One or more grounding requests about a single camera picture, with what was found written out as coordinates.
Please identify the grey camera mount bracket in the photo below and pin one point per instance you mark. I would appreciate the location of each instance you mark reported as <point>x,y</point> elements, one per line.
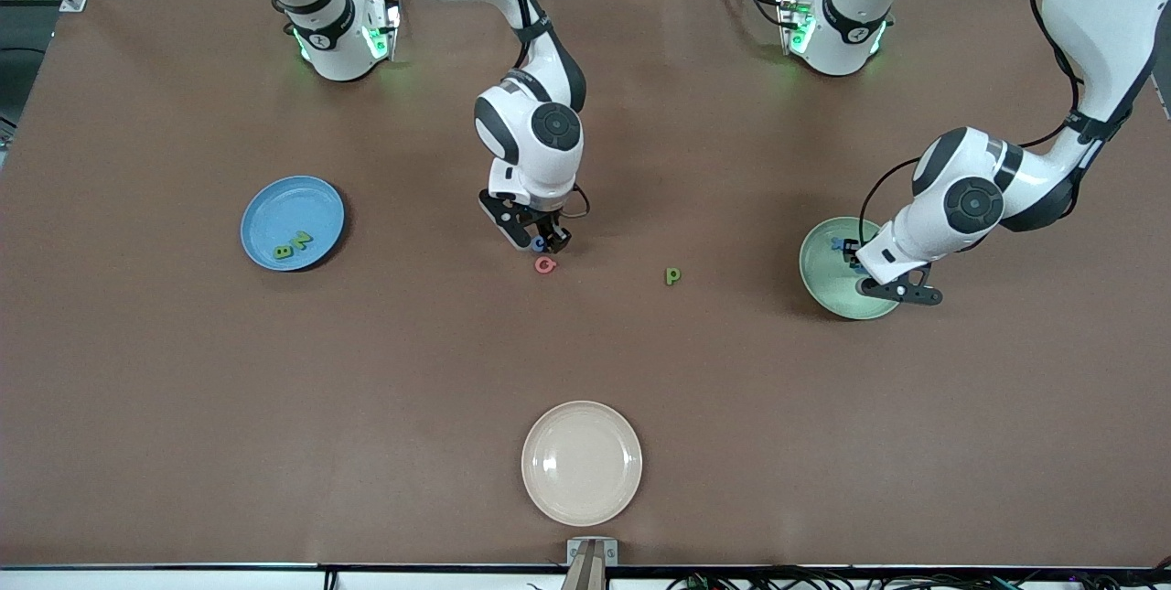
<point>591,563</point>

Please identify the brown table mat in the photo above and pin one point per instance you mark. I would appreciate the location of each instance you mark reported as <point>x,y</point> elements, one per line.
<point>585,352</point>

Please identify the beige plate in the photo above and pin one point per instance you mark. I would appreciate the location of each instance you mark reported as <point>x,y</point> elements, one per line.
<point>582,463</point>

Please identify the red letter Q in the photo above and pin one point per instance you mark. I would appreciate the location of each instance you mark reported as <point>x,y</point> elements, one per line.
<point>545,265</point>

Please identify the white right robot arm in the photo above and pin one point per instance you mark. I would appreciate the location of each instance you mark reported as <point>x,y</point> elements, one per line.
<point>521,171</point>

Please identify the blue plate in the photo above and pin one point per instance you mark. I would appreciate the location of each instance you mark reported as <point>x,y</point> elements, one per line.
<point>284,210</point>

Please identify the green letter N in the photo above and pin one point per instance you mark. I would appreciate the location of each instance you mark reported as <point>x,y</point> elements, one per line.
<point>300,240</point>

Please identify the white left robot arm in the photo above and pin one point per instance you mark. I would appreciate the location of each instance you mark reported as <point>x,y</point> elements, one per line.
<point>1107,14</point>

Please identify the green plate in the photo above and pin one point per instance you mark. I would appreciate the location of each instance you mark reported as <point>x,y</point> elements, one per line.
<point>823,284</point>

